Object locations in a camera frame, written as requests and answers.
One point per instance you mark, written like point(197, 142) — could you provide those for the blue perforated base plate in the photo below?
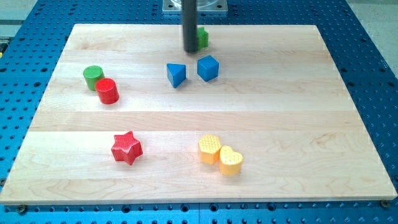
point(33, 53)

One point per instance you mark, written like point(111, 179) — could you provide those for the light wooden board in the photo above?
point(279, 100)

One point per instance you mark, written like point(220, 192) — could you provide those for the blue cube block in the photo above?
point(208, 68)

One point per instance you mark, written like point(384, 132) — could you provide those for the blue triangle block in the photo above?
point(176, 73)

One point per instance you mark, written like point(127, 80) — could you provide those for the yellow heart block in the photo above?
point(230, 161)

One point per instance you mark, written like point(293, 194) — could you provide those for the red cylinder block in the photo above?
point(107, 91)

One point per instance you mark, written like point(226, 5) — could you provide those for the red star block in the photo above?
point(126, 148)

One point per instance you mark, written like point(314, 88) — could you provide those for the yellow hexagon block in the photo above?
point(209, 148)

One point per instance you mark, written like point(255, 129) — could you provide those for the green star block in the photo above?
point(202, 36)

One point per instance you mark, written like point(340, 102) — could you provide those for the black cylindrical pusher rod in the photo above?
point(189, 26)

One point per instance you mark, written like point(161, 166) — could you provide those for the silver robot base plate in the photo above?
point(204, 6)

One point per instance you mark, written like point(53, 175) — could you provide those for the green cylinder block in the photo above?
point(92, 75)

